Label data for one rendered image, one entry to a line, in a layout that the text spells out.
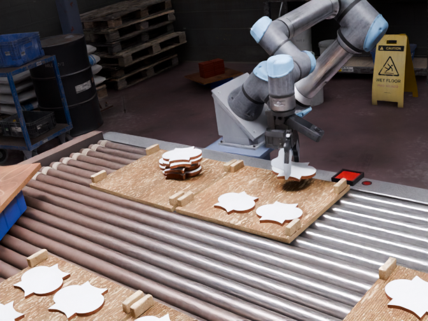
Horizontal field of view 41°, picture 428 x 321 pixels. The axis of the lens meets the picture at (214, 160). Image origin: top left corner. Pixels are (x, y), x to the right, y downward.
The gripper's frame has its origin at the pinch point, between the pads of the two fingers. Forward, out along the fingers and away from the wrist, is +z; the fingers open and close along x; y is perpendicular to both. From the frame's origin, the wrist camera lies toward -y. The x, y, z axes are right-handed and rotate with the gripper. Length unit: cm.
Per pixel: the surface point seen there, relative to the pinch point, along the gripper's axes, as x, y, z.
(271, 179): -4.5, 9.2, 6.2
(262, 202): 11.3, 6.9, 5.9
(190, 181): 0.1, 36.1, 7.0
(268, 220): 22.9, 1.1, 4.6
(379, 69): -355, 26, 74
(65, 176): -2, 91, 11
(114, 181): 4, 64, 8
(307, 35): -458, 118, 67
